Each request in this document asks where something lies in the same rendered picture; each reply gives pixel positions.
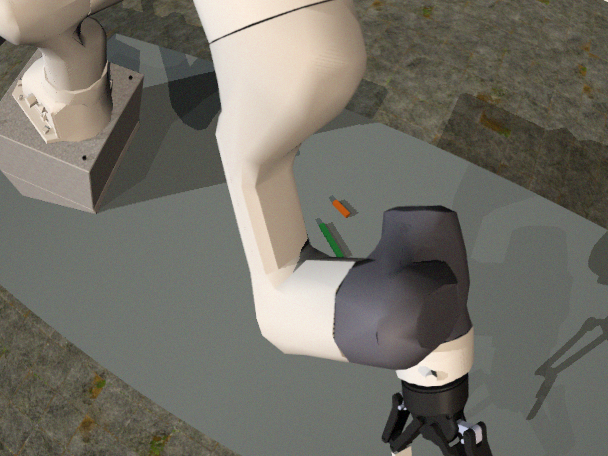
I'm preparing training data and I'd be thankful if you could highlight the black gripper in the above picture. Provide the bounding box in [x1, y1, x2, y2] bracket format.
[381, 373, 493, 456]

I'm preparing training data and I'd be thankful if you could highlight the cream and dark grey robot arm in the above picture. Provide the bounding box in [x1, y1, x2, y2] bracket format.
[0, 0, 474, 386]

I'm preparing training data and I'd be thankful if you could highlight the green rod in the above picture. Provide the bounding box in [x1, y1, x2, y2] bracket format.
[319, 223, 344, 257]

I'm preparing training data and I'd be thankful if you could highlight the orange rod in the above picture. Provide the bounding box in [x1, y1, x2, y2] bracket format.
[333, 199, 350, 218]

